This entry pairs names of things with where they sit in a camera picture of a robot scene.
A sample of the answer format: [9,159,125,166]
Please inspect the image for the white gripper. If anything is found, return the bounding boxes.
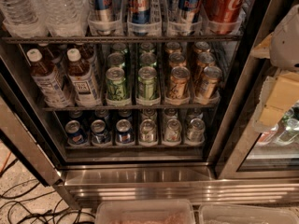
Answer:
[250,5,299,133]

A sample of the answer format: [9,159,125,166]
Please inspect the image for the red bull can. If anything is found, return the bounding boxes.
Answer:
[167,0,202,35]
[88,0,121,35]
[127,0,152,36]

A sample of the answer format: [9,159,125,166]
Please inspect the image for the front right gold can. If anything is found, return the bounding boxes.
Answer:
[195,66,222,105]

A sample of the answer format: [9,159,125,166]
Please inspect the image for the gold can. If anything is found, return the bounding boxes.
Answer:
[166,66,190,105]
[195,66,222,105]

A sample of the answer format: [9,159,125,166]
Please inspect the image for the red coca cola can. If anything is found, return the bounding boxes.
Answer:
[203,0,244,35]

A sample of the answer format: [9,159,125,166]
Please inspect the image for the right glass fridge door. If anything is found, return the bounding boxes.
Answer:
[214,0,299,179]

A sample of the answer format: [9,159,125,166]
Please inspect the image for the front left gold can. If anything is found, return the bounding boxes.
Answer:
[166,66,190,105]

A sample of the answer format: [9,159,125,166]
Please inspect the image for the right silver soda can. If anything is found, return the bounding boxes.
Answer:
[186,118,206,144]

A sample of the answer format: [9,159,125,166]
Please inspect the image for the silver soda can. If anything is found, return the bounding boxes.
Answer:
[186,118,206,144]
[164,119,181,146]
[139,119,157,147]

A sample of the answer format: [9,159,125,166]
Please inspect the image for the middle silver soda can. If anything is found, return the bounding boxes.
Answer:
[164,119,181,146]

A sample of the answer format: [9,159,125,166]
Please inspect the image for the front right green can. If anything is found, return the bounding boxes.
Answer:
[137,66,158,105]

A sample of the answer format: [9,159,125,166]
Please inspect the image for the green can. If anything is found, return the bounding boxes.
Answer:
[137,66,158,105]
[106,66,128,106]

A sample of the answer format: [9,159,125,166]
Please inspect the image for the left silver soda can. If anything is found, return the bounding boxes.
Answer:
[139,119,157,147]

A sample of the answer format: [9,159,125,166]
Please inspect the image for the stainless steel fridge cabinet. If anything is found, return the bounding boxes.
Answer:
[1,0,299,208]

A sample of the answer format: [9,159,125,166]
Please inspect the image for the front left green can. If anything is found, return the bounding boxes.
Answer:
[106,66,128,106]

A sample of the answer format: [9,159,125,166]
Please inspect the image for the right blue pepsi can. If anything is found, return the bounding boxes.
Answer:
[116,119,134,144]

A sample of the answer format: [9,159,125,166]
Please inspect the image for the blue pepsi can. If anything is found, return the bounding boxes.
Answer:
[65,120,88,147]
[91,119,111,146]
[116,119,134,144]

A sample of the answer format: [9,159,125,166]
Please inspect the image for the middle blue pepsi can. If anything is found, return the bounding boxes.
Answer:
[91,119,111,146]

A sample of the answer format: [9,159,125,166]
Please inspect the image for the left blue pepsi can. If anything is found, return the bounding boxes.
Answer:
[65,120,88,147]

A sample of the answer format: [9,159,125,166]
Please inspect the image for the left open fridge door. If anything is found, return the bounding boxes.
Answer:
[0,77,62,186]

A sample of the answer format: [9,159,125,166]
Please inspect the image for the right clear plastic bin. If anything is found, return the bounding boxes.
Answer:
[198,204,299,224]

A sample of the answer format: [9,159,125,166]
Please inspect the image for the clear plastic bin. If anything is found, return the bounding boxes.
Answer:
[95,199,195,224]
[198,204,299,224]

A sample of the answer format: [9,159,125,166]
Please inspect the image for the front right tea bottle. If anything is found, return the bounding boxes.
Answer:
[67,49,100,106]

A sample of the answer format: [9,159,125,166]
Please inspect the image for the tea bottle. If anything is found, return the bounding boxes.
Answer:
[67,49,100,106]
[27,49,71,108]

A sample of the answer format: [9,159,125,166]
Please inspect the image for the left clear plastic bin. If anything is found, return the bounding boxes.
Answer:
[95,199,195,224]

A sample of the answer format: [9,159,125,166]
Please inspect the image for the right clear water bottle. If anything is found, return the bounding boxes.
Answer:
[41,0,88,37]

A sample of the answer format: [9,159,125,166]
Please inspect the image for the clear water bottle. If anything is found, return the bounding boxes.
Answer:
[0,0,48,38]
[41,0,88,37]

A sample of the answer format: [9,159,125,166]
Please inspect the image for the front left tea bottle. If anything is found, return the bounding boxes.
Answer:
[27,49,71,108]

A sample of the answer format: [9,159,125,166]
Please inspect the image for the left clear water bottle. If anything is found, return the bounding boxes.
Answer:
[0,0,48,38]

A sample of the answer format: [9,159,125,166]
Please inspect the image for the top wire shelf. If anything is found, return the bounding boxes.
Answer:
[2,35,241,44]

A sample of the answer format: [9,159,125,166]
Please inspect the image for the wire shelf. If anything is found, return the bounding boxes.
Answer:
[43,104,217,111]
[2,35,241,44]

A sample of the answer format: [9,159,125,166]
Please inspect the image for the middle wire shelf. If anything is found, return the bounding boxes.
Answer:
[43,104,217,111]

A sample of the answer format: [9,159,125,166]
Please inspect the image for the black floor cables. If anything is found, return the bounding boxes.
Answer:
[0,157,96,224]

